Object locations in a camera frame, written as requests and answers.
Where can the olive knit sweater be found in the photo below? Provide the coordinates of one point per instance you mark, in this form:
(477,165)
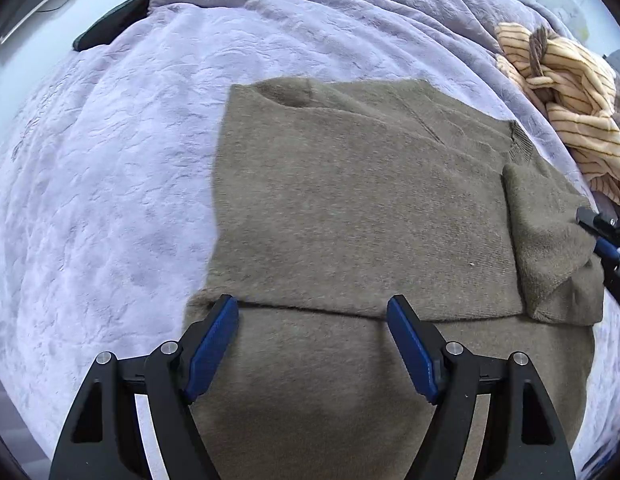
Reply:
(350,210)

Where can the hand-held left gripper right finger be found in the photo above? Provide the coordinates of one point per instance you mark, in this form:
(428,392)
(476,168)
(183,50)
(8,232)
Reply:
(412,345)

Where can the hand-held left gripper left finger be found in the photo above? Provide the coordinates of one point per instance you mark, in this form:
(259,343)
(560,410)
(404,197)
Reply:
(212,345)

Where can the orange striped fleece garment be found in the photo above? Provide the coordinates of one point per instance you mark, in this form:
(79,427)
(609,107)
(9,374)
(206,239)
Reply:
(575,90)

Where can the black bed frame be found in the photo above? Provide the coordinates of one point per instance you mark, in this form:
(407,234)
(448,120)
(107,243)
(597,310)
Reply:
(109,22)

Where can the lavender embossed blanket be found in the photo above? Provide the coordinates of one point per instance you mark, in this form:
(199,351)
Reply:
(114,160)

